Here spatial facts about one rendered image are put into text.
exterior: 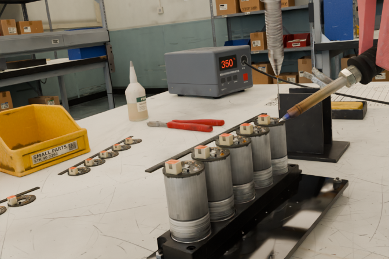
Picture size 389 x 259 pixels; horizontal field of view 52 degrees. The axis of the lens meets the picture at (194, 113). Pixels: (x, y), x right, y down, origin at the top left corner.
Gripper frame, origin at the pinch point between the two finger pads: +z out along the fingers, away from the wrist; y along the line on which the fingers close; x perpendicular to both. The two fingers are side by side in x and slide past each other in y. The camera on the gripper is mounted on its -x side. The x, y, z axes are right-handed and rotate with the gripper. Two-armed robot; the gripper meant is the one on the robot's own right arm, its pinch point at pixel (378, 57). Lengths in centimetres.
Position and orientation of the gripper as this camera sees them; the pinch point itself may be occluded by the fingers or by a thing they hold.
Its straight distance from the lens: 35.1
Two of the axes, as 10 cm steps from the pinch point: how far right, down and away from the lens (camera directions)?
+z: -3.9, 9.1, 1.1
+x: 9.1, 3.6, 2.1
